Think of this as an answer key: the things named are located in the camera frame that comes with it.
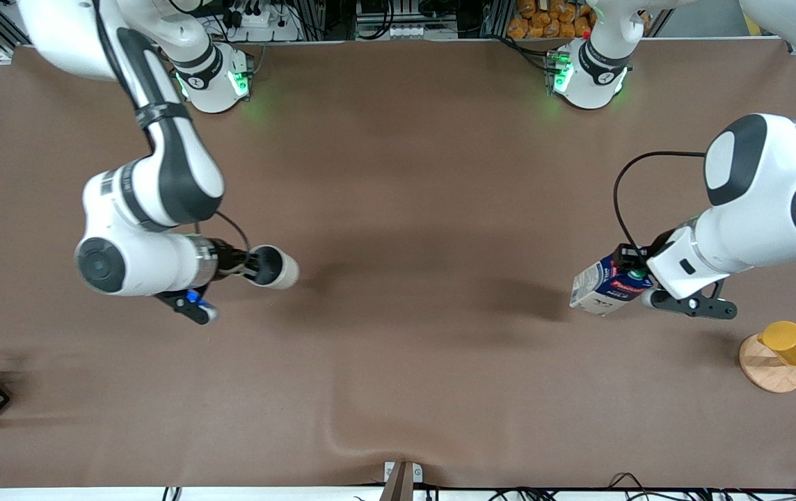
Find beige ceramic mug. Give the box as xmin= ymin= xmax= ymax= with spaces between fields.
xmin=245 ymin=245 xmax=300 ymax=290

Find blue white milk carton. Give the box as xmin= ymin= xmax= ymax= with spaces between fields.
xmin=570 ymin=254 xmax=653 ymax=317

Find yellow plastic cup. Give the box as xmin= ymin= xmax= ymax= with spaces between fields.
xmin=758 ymin=320 xmax=796 ymax=368

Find wooden mug stand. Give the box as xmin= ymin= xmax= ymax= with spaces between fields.
xmin=739 ymin=333 xmax=796 ymax=395

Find brown table cover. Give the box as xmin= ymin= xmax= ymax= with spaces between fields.
xmin=0 ymin=38 xmax=796 ymax=491

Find white power strip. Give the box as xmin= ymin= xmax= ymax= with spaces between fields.
xmin=228 ymin=0 xmax=301 ymax=41

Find orange packaged goods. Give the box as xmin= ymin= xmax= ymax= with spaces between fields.
xmin=508 ymin=0 xmax=597 ymax=40

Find white connector block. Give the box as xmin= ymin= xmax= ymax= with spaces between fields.
xmin=355 ymin=23 xmax=418 ymax=40

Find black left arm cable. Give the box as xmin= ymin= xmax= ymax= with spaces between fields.
xmin=612 ymin=151 xmax=708 ymax=253

